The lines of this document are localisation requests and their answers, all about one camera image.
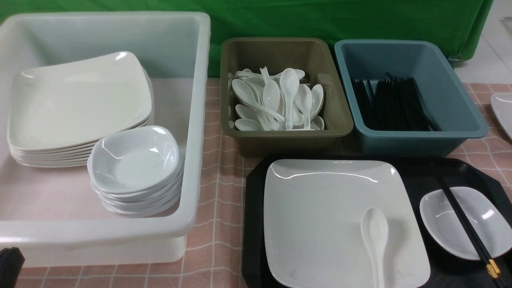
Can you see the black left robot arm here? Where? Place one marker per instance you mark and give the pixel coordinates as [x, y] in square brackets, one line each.
[11, 263]

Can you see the large white plastic tub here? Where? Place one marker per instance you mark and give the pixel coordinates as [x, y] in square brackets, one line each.
[52, 214]

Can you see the black serving tray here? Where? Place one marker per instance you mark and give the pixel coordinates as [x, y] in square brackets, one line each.
[447, 271]

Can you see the stack of small white bowls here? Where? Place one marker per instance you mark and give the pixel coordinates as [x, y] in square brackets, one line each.
[137, 173]

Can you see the olive brown plastic bin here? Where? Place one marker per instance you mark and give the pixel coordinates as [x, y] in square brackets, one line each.
[310, 55]

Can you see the bundle of black chopsticks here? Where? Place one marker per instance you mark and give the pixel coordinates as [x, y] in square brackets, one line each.
[393, 104]

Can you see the black chopstick pair gold tip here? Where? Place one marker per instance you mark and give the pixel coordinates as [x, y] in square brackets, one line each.
[491, 266]

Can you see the white soup spoon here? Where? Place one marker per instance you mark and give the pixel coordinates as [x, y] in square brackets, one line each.
[375, 233]

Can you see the pile of white soup spoons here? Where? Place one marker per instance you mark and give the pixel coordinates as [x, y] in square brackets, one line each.
[263, 106]

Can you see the white plate at right edge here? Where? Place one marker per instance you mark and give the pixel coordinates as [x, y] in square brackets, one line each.
[501, 104]

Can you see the green backdrop cloth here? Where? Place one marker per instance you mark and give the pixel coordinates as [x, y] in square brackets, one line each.
[453, 25]

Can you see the stack of white square plates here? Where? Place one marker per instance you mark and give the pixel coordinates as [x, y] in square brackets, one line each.
[58, 113]

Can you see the white square rice plate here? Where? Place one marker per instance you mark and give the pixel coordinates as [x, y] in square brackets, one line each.
[312, 224]

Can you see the small white sauce bowl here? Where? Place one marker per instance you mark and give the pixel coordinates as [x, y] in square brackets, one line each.
[444, 226]

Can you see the teal blue plastic bin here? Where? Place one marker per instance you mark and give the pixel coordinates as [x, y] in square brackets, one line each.
[443, 95]

